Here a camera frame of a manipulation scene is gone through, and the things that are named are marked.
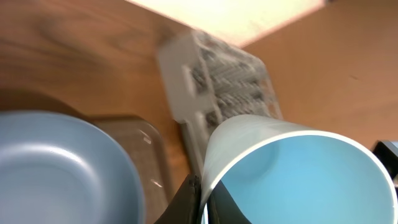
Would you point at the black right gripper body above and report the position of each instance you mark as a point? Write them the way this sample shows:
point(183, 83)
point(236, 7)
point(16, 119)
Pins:
point(386, 152)

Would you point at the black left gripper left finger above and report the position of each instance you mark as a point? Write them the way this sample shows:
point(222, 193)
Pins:
point(184, 207)

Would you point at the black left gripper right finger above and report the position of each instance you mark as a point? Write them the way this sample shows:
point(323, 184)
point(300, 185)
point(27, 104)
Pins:
point(222, 209)

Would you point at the light blue cup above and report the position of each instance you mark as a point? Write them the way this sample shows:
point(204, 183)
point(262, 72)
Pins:
point(281, 172)

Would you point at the grey dishwasher rack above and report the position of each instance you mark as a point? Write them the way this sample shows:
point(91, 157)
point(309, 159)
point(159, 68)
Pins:
point(208, 81)

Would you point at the brown serving tray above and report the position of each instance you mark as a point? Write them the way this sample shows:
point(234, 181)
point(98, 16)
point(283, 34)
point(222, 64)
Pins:
point(138, 137)

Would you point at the dark blue plate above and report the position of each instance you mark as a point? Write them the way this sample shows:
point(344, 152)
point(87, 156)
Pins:
point(60, 169)

